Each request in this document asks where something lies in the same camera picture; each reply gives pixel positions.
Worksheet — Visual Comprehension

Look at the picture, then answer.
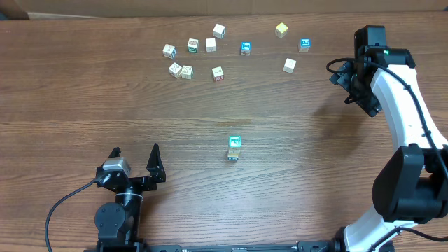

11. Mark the red side L block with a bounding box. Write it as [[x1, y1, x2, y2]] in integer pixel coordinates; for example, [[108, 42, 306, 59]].
[[227, 148, 241, 158]]

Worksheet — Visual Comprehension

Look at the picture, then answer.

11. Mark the green side violin block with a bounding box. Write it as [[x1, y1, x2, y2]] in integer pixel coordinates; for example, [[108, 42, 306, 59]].
[[229, 136, 242, 148]]

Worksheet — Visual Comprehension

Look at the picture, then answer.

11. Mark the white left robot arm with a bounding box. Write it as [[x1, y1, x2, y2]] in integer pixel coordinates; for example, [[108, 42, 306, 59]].
[[94, 144, 166, 251]]

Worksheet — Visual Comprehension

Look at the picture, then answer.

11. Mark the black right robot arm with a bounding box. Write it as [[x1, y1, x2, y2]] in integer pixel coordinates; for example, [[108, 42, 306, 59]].
[[322, 25, 447, 251]]

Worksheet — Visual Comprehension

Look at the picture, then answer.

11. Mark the blue top far block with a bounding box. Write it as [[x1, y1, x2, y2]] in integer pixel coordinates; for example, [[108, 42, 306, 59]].
[[298, 38, 311, 53]]

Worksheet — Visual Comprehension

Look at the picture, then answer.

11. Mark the red side picture block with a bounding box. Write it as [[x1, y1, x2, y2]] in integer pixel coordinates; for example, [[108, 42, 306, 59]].
[[283, 58, 296, 74]]

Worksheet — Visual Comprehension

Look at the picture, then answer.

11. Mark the yellow top wooden block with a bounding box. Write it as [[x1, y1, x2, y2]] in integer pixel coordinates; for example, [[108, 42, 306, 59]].
[[274, 22, 288, 39]]

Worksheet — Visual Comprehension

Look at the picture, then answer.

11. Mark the yellow side picture block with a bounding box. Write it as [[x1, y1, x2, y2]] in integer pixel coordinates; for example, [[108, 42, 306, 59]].
[[169, 62, 182, 78]]

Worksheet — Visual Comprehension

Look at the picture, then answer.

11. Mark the plain white wooden block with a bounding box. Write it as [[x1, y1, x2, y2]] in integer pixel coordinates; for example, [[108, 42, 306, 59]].
[[181, 65, 194, 80]]

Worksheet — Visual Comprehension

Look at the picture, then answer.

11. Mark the blue top picture block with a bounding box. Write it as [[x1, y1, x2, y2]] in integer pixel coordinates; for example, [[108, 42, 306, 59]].
[[240, 41, 251, 56]]

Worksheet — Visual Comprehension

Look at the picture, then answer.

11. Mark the red letter E block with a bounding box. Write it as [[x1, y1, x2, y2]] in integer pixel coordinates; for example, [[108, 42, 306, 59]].
[[212, 66, 224, 82]]

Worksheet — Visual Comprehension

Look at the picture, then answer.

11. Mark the car picture wooden block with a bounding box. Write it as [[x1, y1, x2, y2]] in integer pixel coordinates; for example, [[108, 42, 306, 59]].
[[162, 44, 177, 59]]

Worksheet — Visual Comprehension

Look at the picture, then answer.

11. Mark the green letter B block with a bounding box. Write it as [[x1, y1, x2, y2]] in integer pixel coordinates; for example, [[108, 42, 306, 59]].
[[187, 38, 199, 53]]

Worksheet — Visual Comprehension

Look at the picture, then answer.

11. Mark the ice cream picture block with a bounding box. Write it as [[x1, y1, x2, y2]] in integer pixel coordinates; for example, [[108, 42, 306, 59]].
[[205, 38, 216, 53]]

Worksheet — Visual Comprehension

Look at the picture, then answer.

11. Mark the far white wooden block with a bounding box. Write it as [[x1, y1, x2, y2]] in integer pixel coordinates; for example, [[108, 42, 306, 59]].
[[213, 24, 226, 39]]

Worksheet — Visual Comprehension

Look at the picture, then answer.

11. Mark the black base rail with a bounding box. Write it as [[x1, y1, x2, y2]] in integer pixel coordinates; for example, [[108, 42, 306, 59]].
[[83, 239, 396, 252]]

